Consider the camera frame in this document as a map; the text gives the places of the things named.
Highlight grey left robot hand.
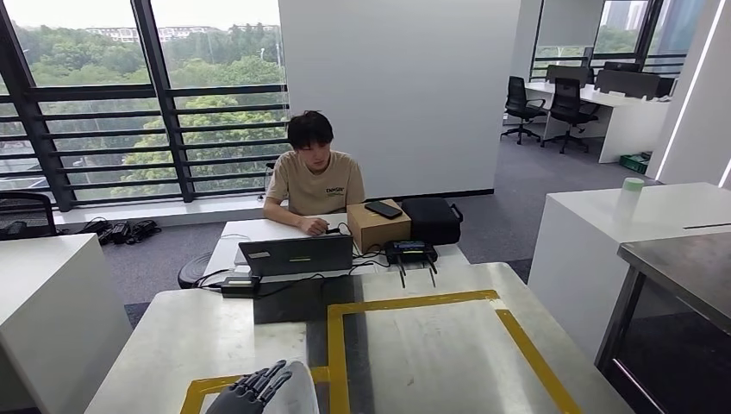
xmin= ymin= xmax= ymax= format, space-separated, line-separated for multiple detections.
xmin=205 ymin=360 xmax=293 ymax=414

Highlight white plastic car part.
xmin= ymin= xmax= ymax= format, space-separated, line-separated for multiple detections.
xmin=259 ymin=361 xmax=320 ymax=414

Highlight steel workbench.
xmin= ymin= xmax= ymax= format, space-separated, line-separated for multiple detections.
xmin=84 ymin=262 xmax=635 ymax=414

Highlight yellow tape outline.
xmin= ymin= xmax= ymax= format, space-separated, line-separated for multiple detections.
xmin=179 ymin=289 xmax=584 ymax=414

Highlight black round stool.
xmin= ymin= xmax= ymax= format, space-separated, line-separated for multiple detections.
xmin=177 ymin=252 xmax=216 ymax=290

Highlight grey laptop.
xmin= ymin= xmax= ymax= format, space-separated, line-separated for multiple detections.
xmin=238 ymin=234 xmax=355 ymax=279

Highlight white rectangular table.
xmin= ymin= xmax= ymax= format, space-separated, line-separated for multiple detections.
xmin=203 ymin=214 xmax=470 ymax=287
xmin=528 ymin=182 xmax=731 ymax=361

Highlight black power adapters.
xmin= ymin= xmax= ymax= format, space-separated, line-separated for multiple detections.
xmin=79 ymin=218 xmax=163 ymax=247

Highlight white cabinet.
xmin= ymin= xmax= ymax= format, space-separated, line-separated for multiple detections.
xmin=0 ymin=233 xmax=134 ymax=414

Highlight cardboard box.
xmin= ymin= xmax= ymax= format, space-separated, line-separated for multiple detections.
xmin=347 ymin=198 xmax=412 ymax=254

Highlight black remote controller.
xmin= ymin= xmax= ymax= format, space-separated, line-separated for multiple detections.
xmin=384 ymin=240 xmax=440 ymax=289

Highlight person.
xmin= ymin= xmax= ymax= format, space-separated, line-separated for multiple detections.
xmin=262 ymin=110 xmax=366 ymax=237

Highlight black smartphone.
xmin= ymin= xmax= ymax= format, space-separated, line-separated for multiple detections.
xmin=364 ymin=200 xmax=404 ymax=220

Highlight black hard case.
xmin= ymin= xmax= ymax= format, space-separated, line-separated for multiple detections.
xmin=401 ymin=197 xmax=465 ymax=247

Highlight black office chair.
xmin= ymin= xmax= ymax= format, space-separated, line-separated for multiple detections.
xmin=500 ymin=75 xmax=548 ymax=146
xmin=0 ymin=191 xmax=59 ymax=242
xmin=540 ymin=77 xmax=600 ymax=155

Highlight black window railing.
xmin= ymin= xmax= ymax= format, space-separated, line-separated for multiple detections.
xmin=0 ymin=84 xmax=290 ymax=207

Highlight white green cup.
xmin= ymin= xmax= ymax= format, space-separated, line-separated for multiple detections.
xmin=614 ymin=177 xmax=646 ymax=223

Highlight dark desk partition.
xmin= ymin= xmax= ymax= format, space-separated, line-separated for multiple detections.
xmin=593 ymin=68 xmax=675 ymax=101
xmin=545 ymin=64 xmax=592 ymax=87

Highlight green plastic crate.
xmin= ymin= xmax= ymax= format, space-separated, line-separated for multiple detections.
xmin=619 ymin=151 xmax=653 ymax=175

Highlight stainless steel table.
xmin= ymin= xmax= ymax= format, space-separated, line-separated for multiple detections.
xmin=595 ymin=231 xmax=731 ymax=414

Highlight white office desk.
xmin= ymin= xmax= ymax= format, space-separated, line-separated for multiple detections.
xmin=525 ymin=80 xmax=672 ymax=165

